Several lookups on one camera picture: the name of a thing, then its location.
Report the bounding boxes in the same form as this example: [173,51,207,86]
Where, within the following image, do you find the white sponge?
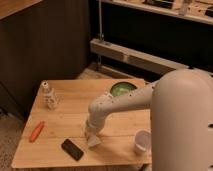
[87,135,101,148]

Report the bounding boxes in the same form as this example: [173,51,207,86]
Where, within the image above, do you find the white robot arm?
[85,69,213,171]

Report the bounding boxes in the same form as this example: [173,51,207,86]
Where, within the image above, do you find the dark wooden cabinet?
[0,0,90,120]

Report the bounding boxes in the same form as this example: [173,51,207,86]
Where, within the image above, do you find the green bowl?
[110,82,137,97]

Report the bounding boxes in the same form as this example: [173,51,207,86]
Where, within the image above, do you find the clear plastic bottle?
[41,81,58,110]

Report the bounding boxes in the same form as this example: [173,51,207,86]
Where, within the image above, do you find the black rectangular block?
[61,139,84,161]

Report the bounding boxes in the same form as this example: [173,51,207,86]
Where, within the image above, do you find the white plastic cup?
[134,130,151,155]

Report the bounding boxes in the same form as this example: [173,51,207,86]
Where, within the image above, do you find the metal shelf rack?
[89,0,213,74]

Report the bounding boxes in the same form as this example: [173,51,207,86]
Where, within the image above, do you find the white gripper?
[84,121,102,140]

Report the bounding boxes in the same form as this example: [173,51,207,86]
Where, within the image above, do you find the orange carrot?
[29,121,45,142]

